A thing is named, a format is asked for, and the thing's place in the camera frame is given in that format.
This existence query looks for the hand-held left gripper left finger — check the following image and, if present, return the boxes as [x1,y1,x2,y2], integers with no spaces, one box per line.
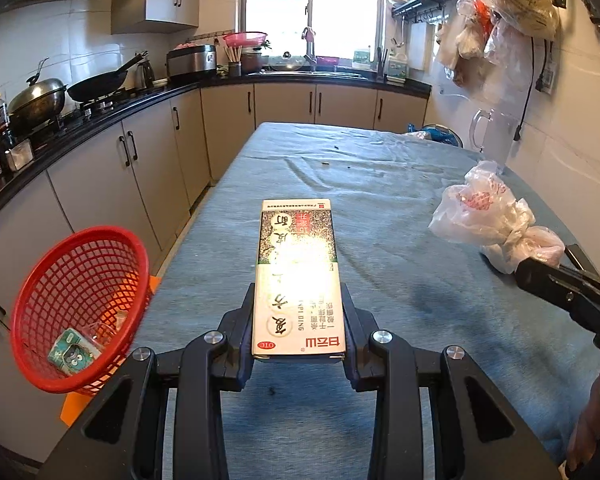
[37,282,256,480]

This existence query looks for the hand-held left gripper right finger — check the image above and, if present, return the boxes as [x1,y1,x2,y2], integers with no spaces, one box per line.
[343,282,561,480]

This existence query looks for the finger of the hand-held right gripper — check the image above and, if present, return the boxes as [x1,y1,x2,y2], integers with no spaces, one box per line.
[515,257,600,334]
[564,243,600,274]

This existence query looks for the white green medicine box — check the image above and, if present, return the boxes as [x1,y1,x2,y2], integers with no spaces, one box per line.
[251,199,347,361]

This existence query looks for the clear plastic bag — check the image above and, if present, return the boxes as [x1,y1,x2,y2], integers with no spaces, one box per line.
[428,161,566,275]

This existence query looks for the teal tissue pack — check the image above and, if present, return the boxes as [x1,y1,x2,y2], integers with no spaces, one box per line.
[47,327,104,376]

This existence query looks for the red plastic basket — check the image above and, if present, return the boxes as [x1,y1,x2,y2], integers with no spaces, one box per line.
[10,226,151,395]

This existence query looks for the person's right forearm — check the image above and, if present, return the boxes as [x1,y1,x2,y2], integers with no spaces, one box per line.
[566,360,600,474]

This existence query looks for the grey blue tablecloth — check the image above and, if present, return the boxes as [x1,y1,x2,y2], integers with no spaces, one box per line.
[60,121,600,480]

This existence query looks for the clear glass pitcher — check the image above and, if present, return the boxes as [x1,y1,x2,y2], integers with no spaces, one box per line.
[470,107,514,169]

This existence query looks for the blue plastic bag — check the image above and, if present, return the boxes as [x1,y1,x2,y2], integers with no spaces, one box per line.
[405,122,462,148]

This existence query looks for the orange plastic stool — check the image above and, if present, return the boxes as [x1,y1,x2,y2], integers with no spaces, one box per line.
[60,274,162,427]

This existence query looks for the beige lower kitchen cabinets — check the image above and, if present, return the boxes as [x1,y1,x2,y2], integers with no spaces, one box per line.
[0,82,429,343]

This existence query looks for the black kitchen countertop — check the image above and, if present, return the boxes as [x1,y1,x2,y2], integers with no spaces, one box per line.
[0,74,432,233]

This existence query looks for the chopstick holder with chopsticks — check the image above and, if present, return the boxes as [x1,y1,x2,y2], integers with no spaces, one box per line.
[224,45,244,78]

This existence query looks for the white green bottle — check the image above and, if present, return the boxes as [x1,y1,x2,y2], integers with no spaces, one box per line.
[387,45,410,84]

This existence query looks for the hanging plastic bags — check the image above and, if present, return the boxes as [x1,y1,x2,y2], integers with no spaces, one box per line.
[434,0,562,107]

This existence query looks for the dark brown pot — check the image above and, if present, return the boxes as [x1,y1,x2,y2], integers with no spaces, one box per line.
[241,47,265,75]

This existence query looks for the glass pot lid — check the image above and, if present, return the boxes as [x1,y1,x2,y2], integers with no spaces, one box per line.
[269,51,306,72]

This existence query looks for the black gas stove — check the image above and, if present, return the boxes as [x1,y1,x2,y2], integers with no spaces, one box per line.
[24,86,142,133]

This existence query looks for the steel rice cooker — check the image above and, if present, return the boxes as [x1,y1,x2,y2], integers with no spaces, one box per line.
[166,44,218,86]

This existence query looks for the steel kettle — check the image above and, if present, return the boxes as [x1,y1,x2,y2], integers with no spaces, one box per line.
[132,59,155,90]

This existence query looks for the steel faucet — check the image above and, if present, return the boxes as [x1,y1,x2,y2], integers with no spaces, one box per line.
[301,26,319,74]

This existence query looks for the black wok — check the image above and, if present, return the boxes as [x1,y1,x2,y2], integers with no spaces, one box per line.
[66,51,149,103]

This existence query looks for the small steel container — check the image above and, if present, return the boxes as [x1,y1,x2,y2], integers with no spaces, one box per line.
[5,139,35,171]

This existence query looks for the pink colander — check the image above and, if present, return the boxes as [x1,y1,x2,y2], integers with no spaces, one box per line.
[223,31,269,49]

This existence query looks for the steel cooking pot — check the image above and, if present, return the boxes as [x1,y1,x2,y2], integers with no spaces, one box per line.
[7,57,69,129]

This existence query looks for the kitchen window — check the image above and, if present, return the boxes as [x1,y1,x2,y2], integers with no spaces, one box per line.
[244,0,382,69]

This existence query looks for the beige upper cabinet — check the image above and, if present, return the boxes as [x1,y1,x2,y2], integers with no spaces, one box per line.
[111,0,201,35]

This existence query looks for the black power cable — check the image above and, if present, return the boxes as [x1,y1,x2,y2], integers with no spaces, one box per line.
[512,39,539,142]

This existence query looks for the wall socket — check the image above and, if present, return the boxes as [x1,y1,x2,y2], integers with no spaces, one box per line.
[535,67,556,95]

